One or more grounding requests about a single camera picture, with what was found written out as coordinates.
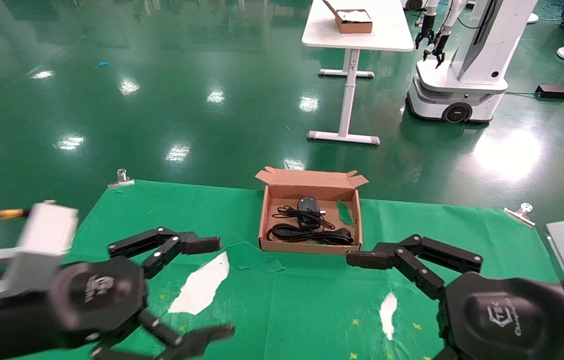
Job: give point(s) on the metal table clamp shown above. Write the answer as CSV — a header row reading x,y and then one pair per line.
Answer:
x,y
522,214
122,181

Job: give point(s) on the white standing table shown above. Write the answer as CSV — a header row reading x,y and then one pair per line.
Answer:
x,y
387,30

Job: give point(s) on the large green cloth scrap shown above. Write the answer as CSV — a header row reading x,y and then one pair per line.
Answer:
x,y
345,214

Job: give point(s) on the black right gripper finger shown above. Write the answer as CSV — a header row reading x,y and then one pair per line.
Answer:
x,y
369,259

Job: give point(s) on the white round stand base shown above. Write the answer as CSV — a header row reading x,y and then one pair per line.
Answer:
x,y
532,18

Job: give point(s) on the small brown cardboard box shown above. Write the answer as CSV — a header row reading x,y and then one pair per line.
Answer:
x,y
354,24

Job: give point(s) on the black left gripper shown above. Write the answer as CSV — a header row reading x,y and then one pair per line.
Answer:
x,y
97,300

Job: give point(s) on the open brown cardboard box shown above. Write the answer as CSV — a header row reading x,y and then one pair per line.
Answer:
x,y
282,190

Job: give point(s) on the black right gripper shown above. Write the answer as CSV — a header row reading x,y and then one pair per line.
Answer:
x,y
507,320

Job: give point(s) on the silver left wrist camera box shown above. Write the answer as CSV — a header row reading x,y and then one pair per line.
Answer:
x,y
47,235

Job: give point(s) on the green tablecloth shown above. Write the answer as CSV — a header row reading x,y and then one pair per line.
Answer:
x,y
212,210

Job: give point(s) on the black power adapter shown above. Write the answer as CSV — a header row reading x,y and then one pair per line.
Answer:
x,y
552,91

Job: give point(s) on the white wheeled robot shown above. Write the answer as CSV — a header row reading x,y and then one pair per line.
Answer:
x,y
477,65

